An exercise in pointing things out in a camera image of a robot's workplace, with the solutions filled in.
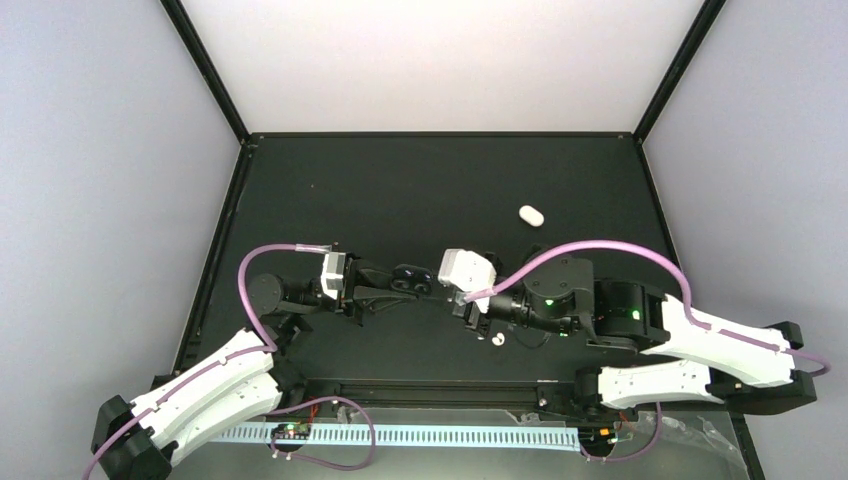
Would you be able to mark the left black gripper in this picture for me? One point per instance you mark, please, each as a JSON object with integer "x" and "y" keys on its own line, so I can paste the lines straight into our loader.
{"x": 354, "y": 297}

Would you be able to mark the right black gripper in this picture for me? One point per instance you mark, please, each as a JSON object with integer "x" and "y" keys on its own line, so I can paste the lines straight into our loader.
{"x": 473, "y": 321}

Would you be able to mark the black charging case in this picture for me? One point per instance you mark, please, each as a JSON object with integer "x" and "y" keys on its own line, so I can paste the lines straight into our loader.
{"x": 412, "y": 279}

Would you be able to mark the white charging case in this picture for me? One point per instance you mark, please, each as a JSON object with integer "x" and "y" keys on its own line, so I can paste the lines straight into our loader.
{"x": 531, "y": 216}

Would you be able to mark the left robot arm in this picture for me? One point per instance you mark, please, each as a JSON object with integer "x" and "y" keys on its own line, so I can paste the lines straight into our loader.
{"x": 145, "y": 438}

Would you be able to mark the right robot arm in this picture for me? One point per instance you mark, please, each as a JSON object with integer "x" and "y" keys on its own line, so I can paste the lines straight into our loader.
{"x": 696, "y": 357}

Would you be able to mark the left circuit board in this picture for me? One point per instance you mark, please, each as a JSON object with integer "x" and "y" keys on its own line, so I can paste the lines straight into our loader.
{"x": 299, "y": 432}

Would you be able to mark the circuit board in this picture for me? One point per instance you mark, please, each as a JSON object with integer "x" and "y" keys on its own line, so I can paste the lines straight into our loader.
{"x": 602, "y": 436}
{"x": 299, "y": 432}

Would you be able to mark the right circuit board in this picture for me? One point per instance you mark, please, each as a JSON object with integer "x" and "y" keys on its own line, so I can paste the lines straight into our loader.
{"x": 602, "y": 436}

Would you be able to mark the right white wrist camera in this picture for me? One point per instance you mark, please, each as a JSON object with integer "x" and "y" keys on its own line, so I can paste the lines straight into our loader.
{"x": 469, "y": 275}

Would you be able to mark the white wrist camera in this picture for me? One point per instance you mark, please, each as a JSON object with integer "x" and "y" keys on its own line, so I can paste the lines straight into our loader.
{"x": 333, "y": 274}
{"x": 469, "y": 275}

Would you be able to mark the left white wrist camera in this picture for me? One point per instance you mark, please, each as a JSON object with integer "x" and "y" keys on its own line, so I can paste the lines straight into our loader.
{"x": 333, "y": 274}

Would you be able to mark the light blue cable duct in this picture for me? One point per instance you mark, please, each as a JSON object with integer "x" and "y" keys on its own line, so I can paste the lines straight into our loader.
{"x": 557, "y": 438}

